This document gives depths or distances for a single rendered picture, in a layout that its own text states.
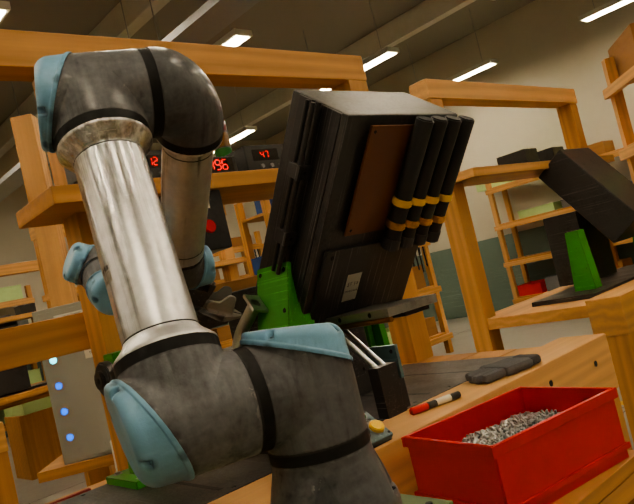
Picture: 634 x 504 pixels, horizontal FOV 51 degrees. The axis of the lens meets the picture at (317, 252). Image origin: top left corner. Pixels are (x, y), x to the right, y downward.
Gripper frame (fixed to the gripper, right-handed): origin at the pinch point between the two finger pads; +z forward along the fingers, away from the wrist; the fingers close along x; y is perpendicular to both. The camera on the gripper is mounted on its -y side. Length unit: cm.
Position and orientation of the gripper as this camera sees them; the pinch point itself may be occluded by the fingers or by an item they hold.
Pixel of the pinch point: (234, 316)
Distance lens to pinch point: 139.6
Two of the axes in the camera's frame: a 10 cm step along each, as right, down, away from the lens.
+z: 8.1, 2.9, 5.2
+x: -3.5, -4.7, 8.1
